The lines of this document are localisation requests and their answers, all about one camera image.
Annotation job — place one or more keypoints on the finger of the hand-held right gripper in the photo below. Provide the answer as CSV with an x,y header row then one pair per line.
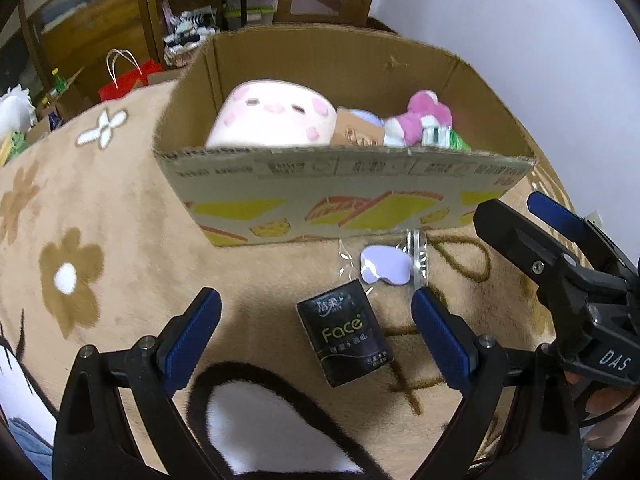
x,y
510,237
555,215

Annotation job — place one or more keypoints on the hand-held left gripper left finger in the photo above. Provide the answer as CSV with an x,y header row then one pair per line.
x,y
195,340

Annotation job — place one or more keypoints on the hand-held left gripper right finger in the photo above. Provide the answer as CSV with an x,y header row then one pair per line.
x,y
445,345

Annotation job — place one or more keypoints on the black tissue pack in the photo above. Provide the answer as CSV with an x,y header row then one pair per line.
x,y
345,335

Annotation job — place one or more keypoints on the green tissue pack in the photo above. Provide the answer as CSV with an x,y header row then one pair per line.
x,y
457,142

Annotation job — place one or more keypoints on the pink bear plush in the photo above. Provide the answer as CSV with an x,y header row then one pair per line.
x,y
420,112

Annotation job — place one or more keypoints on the printed cardboard box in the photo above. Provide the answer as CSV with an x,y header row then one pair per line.
x,y
350,210

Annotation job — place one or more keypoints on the cream round plush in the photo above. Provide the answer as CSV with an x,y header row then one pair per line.
x,y
270,120

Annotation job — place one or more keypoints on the person's right hand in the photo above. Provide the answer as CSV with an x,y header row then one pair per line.
x,y
605,404

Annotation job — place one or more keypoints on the purple eye mask in bag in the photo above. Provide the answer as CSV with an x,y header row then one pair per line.
x,y
385,265

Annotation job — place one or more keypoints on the beige flower printed blanket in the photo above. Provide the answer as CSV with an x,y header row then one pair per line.
x,y
125,220

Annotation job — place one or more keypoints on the brown paper packet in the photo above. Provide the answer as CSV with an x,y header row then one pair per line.
x,y
357,132

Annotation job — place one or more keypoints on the red paper bag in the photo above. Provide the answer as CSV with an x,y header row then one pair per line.
x,y
132,80

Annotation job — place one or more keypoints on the green frog toy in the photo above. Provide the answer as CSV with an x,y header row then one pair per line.
x,y
16,141

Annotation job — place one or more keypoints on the cardboard box with bottles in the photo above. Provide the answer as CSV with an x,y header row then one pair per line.
x,y
55,110

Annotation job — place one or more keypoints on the woven basket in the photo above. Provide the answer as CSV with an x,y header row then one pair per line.
x,y
182,52

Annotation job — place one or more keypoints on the green bottle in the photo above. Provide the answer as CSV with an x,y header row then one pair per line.
x,y
60,80

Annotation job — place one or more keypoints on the white haired plush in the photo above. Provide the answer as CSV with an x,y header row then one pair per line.
x,y
15,107

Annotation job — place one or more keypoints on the striped plush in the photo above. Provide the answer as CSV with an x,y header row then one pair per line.
x,y
192,22

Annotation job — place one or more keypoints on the clear plastic storage bin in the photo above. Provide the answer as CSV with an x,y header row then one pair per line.
x,y
255,16

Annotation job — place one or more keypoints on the wooden sliding door wardrobe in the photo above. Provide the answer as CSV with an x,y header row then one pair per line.
x,y
75,20

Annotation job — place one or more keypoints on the wall power socket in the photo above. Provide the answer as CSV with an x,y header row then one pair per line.
x,y
595,219

